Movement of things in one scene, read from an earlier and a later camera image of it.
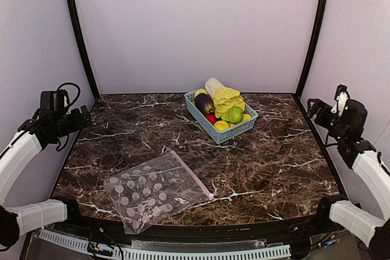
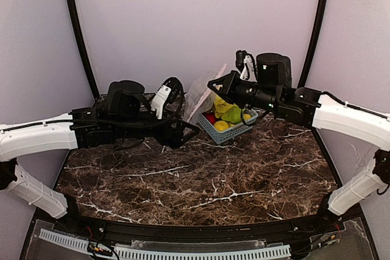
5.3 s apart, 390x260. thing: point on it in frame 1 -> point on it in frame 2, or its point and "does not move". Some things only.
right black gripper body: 320,111 -> 232,87
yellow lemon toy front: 221,125 does not move
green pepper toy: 234,115 does not move
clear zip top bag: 150,195 -> 200,96
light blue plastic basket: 221,136 does not move
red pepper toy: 211,117 does not move
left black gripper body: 84,115 -> 175,135
